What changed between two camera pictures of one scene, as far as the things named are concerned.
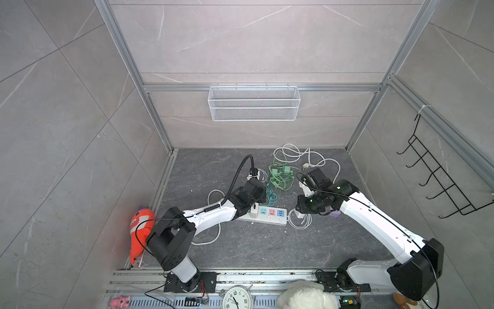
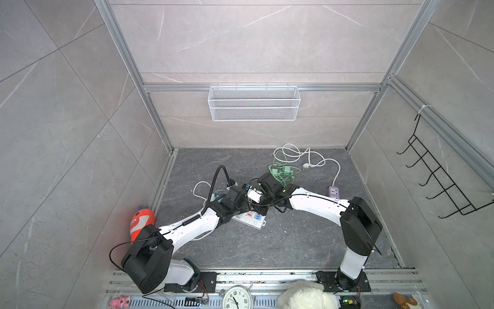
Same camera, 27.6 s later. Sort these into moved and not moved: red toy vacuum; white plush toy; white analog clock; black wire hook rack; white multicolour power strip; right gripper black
Moved: white multicolour power strip; right gripper black
Not moved: white analog clock; black wire hook rack; white plush toy; red toy vacuum
